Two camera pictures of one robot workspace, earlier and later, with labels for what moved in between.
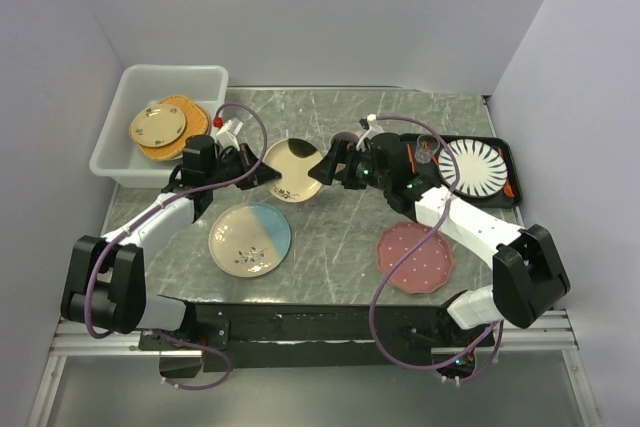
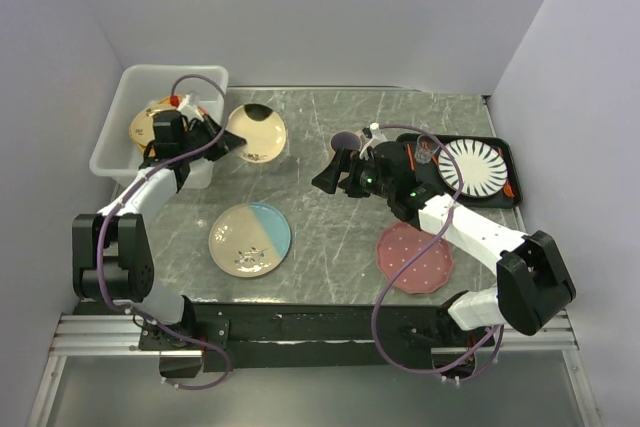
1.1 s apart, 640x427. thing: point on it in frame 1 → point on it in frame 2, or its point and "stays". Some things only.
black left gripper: [263, 174] → [226, 143]
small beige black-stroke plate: [295, 184] → [264, 139]
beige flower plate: [158, 125] stays
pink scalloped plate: [427, 270] stays
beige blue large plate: [249, 239] stays
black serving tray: [510, 195] stays
